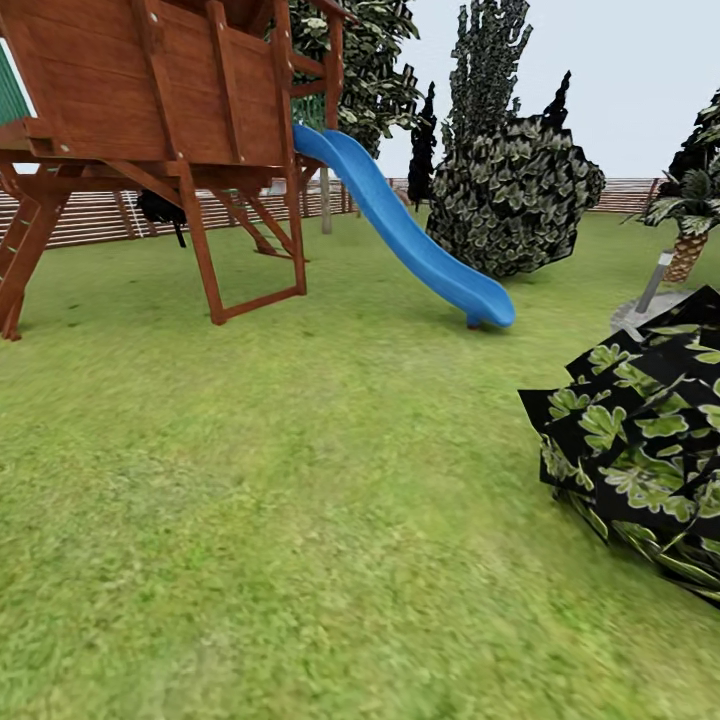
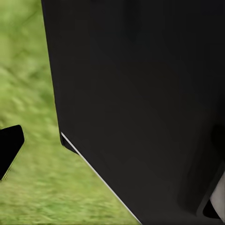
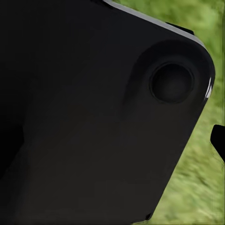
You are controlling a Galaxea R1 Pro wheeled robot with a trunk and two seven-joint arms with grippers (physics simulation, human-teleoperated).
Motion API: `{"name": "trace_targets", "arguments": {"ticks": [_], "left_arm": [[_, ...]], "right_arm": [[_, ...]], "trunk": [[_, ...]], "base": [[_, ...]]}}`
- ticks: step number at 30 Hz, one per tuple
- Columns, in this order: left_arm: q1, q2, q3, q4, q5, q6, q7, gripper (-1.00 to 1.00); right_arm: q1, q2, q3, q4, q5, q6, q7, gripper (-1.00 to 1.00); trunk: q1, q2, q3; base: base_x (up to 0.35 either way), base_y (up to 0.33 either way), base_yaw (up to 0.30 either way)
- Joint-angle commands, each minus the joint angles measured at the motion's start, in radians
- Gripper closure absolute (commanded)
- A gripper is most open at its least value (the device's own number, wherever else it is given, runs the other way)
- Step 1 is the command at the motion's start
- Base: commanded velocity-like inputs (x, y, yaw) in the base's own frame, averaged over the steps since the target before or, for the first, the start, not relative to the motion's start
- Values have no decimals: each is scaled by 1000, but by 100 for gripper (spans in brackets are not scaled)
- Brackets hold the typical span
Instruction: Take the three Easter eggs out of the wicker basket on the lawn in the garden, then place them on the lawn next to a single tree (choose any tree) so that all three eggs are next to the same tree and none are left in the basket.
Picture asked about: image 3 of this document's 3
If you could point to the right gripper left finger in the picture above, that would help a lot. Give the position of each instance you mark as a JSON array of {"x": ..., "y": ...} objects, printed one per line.
[{"x": 11, "y": 140}]

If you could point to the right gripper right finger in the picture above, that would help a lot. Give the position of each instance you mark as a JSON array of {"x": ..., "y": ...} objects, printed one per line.
[{"x": 218, "y": 139}]

